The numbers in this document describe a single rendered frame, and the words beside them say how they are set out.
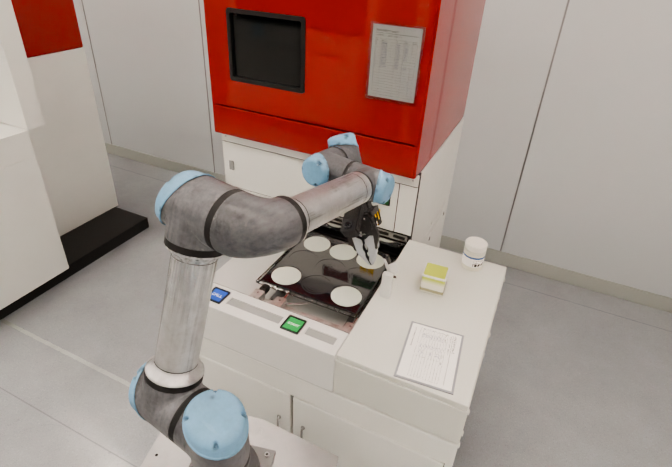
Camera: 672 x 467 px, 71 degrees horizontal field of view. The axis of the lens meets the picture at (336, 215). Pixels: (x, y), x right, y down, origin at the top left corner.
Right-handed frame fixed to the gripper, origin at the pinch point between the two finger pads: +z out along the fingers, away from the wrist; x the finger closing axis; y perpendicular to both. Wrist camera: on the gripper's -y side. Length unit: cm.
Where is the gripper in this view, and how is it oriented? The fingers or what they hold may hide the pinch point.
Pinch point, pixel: (369, 261)
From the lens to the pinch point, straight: 131.2
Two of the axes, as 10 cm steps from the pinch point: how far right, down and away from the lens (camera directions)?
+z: 2.5, 9.3, 2.5
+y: 3.8, -3.3, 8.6
